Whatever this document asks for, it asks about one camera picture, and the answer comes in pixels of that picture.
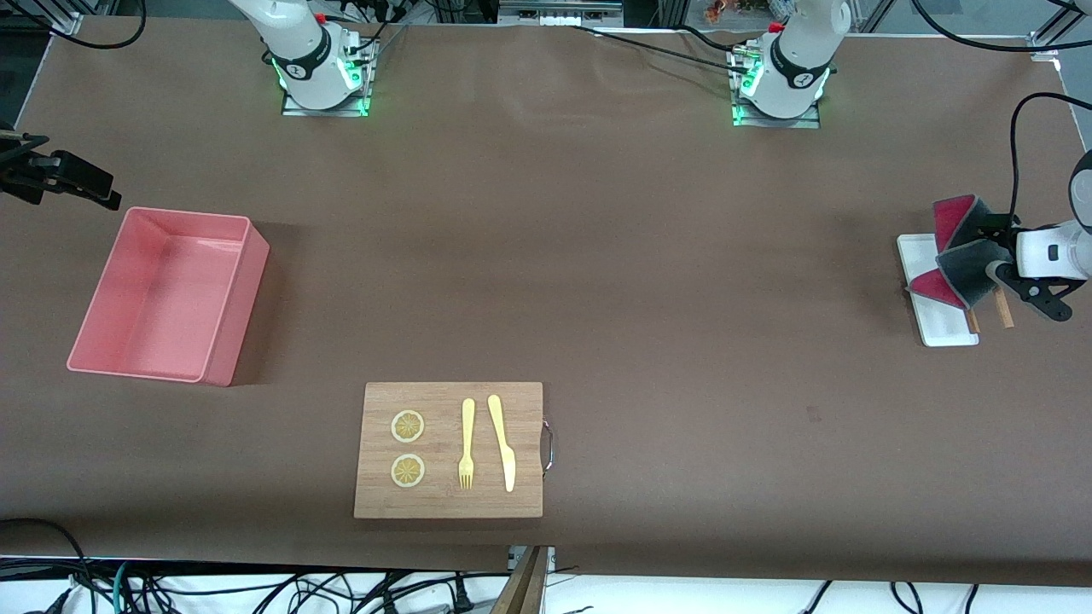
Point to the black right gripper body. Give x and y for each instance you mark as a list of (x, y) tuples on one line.
[(32, 169)]

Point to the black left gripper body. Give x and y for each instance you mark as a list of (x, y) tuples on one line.
[(996, 230)]

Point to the grey and red cloth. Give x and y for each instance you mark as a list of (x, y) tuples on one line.
[(968, 264)]

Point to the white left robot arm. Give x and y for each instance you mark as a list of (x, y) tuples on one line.
[(798, 60)]

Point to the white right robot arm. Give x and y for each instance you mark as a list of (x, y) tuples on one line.
[(307, 51)]

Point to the brown wooden chopstick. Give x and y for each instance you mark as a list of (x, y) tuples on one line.
[(972, 321), (1004, 309)]

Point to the white rectangular tray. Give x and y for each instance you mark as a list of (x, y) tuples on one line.
[(943, 328)]

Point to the pink plastic bin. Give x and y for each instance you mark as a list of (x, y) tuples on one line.
[(162, 298)]

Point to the orange colourful object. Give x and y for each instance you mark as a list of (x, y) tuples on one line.
[(721, 12)]

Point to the yellow lemon slice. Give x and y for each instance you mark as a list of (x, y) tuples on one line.
[(408, 426), (408, 471)]

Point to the yellow plastic fork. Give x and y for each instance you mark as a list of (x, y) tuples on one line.
[(467, 426)]

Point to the wooden cutting board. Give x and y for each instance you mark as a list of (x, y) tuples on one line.
[(444, 503)]

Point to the yellow plastic knife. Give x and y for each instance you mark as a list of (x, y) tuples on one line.
[(503, 443)]

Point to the grey metal equipment box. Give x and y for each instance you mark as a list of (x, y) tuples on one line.
[(559, 10)]

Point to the wooden plank under table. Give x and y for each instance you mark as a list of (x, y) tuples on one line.
[(522, 588)]

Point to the aluminium frame corner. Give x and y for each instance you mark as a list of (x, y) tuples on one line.
[(66, 23), (1045, 43)]

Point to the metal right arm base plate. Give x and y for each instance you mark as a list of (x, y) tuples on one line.
[(326, 109)]

